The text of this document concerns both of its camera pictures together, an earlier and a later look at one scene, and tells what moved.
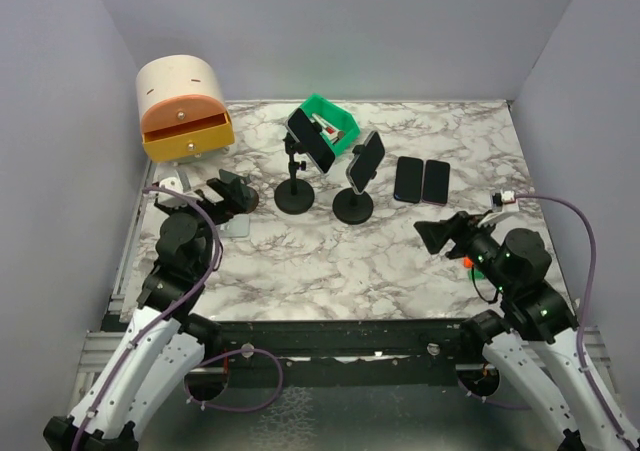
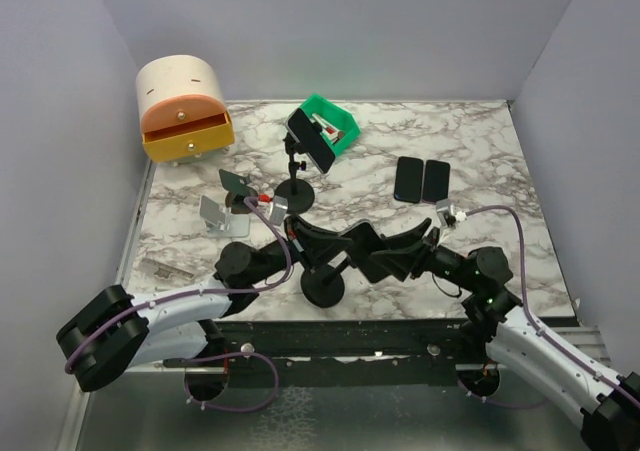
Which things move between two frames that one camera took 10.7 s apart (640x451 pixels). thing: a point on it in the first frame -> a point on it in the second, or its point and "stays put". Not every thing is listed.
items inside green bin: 332,134 stays put
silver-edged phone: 364,165 -> 367,240
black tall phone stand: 294,196 stays put
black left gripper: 233,203 -> 312,246
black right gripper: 459,226 -> 400,262
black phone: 408,179 stays put
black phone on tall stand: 311,139 stays put
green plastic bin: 337,117 stays put
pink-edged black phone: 436,182 stays put
